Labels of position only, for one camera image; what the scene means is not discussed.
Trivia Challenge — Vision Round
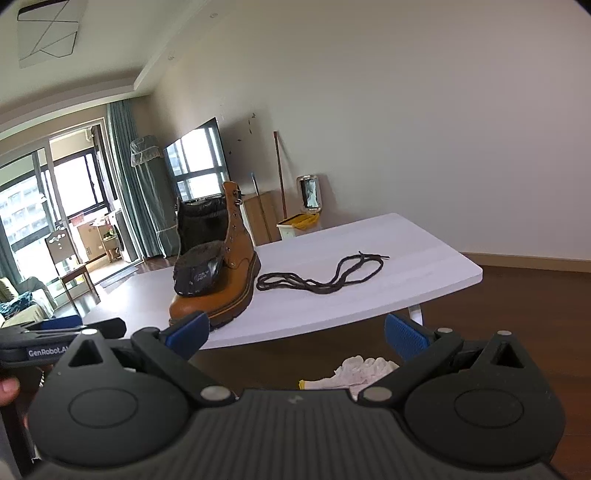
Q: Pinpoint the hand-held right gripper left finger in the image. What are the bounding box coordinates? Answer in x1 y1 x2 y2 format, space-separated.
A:
69 311 235 408

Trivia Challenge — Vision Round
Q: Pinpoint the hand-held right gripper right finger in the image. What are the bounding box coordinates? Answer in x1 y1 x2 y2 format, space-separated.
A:
358 313 522 407

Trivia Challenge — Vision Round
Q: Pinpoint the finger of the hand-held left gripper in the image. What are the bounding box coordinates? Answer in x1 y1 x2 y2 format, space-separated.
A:
21 318 127 341

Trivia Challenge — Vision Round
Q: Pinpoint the tan leather boot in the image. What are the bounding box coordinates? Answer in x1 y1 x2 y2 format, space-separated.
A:
168 181 263 329

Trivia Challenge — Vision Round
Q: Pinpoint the dark brown shoelace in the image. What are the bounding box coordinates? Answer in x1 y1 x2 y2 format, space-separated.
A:
256 251 391 292

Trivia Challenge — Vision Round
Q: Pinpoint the person's left hand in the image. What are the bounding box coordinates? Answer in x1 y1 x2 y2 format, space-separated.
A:
0 378 20 407

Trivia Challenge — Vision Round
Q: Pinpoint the cream sofa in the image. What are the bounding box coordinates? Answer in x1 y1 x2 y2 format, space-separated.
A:
0 276 58 329

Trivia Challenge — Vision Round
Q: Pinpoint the cardboard box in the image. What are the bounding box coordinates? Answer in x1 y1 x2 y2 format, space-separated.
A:
76 222 112 264

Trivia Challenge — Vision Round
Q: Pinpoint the wooden chair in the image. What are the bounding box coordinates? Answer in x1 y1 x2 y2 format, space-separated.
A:
45 231 100 319

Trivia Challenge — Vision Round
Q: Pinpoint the white tall appliance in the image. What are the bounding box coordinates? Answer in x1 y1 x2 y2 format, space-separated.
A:
111 210 139 262

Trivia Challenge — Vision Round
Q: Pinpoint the teal curtain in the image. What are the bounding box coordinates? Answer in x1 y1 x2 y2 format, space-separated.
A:
0 225 21 278
107 100 162 261

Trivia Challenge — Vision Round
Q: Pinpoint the white wooden TV cabinet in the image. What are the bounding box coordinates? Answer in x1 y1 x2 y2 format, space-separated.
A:
242 190 287 246

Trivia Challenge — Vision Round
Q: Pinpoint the covered standing appliance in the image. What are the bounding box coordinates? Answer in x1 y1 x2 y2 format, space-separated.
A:
130 136 181 259

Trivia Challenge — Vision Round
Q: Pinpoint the white trash bin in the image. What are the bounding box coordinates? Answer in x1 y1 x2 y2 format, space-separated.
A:
276 174 322 240

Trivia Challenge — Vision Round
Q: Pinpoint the flat screen television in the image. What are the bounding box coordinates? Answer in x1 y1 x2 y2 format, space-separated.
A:
164 117 230 202

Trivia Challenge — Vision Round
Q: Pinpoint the flat ceiling light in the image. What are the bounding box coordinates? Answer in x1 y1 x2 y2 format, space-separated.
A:
17 0 88 69

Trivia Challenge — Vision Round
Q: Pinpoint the thin mop handle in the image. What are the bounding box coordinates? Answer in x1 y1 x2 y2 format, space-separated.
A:
250 172 278 241

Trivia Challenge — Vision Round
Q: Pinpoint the wooden broom handle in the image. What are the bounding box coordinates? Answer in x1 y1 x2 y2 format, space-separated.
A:
273 130 288 220

